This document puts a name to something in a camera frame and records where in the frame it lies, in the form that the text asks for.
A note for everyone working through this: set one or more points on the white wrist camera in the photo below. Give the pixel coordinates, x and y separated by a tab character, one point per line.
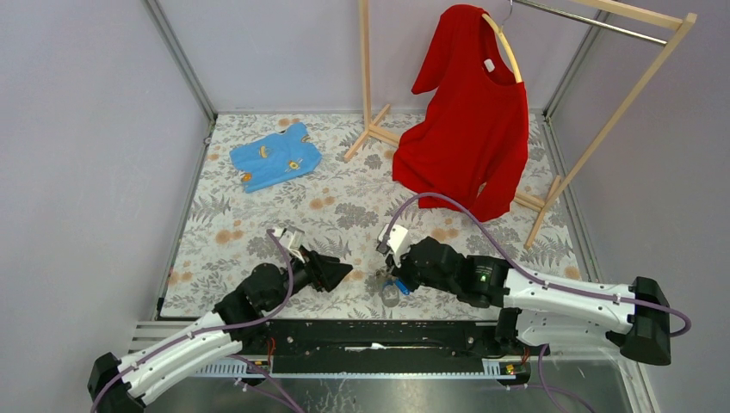
291	241
393	239

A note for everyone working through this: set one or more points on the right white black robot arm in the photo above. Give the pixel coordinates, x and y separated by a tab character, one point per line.
538	310

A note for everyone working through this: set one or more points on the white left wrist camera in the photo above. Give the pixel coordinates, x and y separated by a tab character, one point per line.
291	241

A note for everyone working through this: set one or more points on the blue child t-shirt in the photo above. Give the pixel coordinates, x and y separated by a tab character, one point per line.
275	158

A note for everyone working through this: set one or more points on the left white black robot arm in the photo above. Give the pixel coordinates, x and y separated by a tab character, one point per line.
241	319

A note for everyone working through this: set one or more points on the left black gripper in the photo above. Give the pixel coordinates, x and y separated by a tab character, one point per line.
323	272

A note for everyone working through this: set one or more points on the wooden clothes hanger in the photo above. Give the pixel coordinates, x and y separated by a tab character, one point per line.
498	30

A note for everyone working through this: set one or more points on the floral patterned table mat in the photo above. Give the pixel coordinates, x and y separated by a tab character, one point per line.
341	207

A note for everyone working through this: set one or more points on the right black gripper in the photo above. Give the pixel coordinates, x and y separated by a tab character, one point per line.
400	273

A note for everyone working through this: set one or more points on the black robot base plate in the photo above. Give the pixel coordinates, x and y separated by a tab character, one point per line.
361	348

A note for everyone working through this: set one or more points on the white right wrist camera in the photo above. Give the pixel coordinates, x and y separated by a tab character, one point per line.
393	239

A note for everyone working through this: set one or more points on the blue key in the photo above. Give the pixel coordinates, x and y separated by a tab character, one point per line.
402	286

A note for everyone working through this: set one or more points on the wooden clothes rack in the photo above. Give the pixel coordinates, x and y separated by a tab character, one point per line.
606	10

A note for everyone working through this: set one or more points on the red long sleeve shirt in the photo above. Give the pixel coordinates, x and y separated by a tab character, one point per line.
472	145

